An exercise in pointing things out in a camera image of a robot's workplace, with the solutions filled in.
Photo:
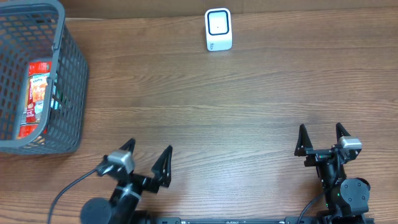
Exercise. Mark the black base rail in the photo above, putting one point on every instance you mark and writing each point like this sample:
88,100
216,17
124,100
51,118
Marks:
177,220

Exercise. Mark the orange tissue pack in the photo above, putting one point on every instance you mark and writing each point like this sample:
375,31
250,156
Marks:
37,87

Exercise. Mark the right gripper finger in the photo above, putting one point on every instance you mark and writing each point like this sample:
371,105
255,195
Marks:
304,143
341,131

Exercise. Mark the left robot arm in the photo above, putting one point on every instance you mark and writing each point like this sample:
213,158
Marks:
122,204

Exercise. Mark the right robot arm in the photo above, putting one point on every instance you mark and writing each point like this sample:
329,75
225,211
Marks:
343,199

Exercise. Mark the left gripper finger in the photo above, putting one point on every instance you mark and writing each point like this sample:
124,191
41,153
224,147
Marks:
162,168
128,146

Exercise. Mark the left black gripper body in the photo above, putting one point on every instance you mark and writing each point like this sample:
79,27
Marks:
143,180

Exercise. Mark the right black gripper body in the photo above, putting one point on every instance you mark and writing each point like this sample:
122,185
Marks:
323,155

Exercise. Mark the red spaghetti pasta package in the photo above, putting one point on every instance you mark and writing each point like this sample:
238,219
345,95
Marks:
32,112

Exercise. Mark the grey plastic mesh basket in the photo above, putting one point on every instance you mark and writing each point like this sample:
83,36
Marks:
33,31

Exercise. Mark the white barcode scanner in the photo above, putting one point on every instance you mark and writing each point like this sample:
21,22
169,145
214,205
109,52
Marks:
218,28

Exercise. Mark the teal snack packet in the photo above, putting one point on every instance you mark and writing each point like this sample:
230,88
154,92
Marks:
57,96

